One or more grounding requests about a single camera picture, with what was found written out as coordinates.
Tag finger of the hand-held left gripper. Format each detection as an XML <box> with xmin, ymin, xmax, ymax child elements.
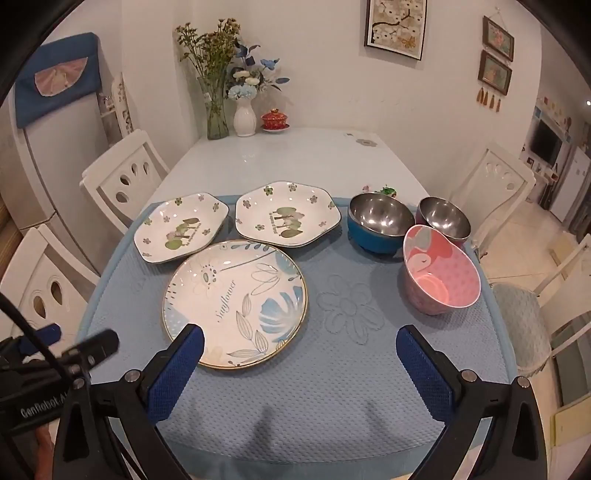
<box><xmin>59</xmin><ymin>329</ymin><xmax>121</xmax><ymax>370</ymax></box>
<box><xmin>21</xmin><ymin>324</ymin><xmax>62</xmax><ymax>352</ymax></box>

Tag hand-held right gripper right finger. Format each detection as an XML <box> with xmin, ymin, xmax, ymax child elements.
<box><xmin>396</xmin><ymin>324</ymin><xmax>550</xmax><ymax>480</ymax></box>

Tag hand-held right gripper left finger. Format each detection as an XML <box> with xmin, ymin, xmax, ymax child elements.
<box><xmin>53</xmin><ymin>323</ymin><xmax>206</xmax><ymax>480</ymax></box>

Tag round leaf print plate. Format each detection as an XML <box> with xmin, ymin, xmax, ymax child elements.
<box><xmin>161</xmin><ymin>240</ymin><xmax>308</xmax><ymax>370</ymax></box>

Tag pink ceramic bowl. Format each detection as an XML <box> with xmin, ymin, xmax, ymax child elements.
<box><xmin>403</xmin><ymin>224</ymin><xmax>482</xmax><ymax>316</ymax></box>

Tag hexagonal tree print plate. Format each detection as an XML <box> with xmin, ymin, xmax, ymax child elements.
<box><xmin>235</xmin><ymin>181</ymin><xmax>342</xmax><ymax>248</ymax></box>
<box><xmin>134</xmin><ymin>192</ymin><xmax>230</xmax><ymax>265</ymax></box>

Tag magenta steel bowl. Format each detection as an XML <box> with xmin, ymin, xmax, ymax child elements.
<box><xmin>416</xmin><ymin>196</ymin><xmax>472</xmax><ymax>250</ymax></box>

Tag blue steel bowl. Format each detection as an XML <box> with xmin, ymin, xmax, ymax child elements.
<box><xmin>347</xmin><ymin>193</ymin><xmax>416</xmax><ymax>256</ymax></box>

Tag white dining chair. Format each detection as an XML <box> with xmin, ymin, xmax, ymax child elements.
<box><xmin>492</xmin><ymin>233</ymin><xmax>591</xmax><ymax>374</ymax></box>
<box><xmin>79</xmin><ymin>129</ymin><xmax>171</xmax><ymax>234</ymax></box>
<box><xmin>450</xmin><ymin>148</ymin><xmax>537</xmax><ymax>259</ymax></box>
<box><xmin>0</xmin><ymin>224</ymin><xmax>101</xmax><ymax>344</ymax></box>

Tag light blue textured mat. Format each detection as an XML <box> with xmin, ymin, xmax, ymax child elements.
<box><xmin>76</xmin><ymin>196</ymin><xmax>518</xmax><ymax>464</ymax></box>

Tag white refrigerator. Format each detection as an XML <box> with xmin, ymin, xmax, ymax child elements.
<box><xmin>0</xmin><ymin>92</ymin><xmax>114</xmax><ymax>278</ymax></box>

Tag white cabinet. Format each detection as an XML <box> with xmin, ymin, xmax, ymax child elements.
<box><xmin>549</xmin><ymin>148</ymin><xmax>591</xmax><ymax>223</ymax></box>

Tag glass vase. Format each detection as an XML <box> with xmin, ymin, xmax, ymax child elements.
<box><xmin>198</xmin><ymin>76</ymin><xmax>230</xmax><ymax>140</ymax></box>

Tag blue refrigerator cover cloth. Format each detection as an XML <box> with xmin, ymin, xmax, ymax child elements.
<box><xmin>15</xmin><ymin>32</ymin><xmax>103</xmax><ymax>129</ymax></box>

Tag white ceramic vase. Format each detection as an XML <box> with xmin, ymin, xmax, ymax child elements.
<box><xmin>233</xmin><ymin>98</ymin><xmax>257</xmax><ymax>138</ymax></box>

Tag black television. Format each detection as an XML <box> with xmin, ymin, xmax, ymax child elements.
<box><xmin>531</xmin><ymin>122</ymin><xmax>561</xmax><ymax>163</ymax></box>

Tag red lidded teacup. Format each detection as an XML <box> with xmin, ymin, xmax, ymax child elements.
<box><xmin>261</xmin><ymin>108</ymin><xmax>291</xmax><ymax>132</ymax></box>

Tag blue artificial flowers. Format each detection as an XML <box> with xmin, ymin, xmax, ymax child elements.
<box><xmin>226</xmin><ymin>39</ymin><xmax>291</xmax><ymax>102</ymax></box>

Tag green dried flowers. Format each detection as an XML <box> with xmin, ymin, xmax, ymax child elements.
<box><xmin>174</xmin><ymin>18</ymin><xmax>242</xmax><ymax>93</ymax></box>

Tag white wall rack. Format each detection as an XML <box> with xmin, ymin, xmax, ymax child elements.
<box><xmin>97</xmin><ymin>71</ymin><xmax>136</xmax><ymax>139</ymax></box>

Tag tasselled framed wall picture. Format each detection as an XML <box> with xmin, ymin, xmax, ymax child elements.
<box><xmin>475</xmin><ymin>50</ymin><xmax>513</xmax><ymax>110</ymax></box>

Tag small framed wall picture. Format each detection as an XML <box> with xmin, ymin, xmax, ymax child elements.
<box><xmin>482</xmin><ymin>15</ymin><xmax>515</xmax><ymax>62</ymax></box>

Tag large floral wall picture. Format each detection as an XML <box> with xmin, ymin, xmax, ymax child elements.
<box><xmin>364</xmin><ymin>0</ymin><xmax>426</xmax><ymax>61</ymax></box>

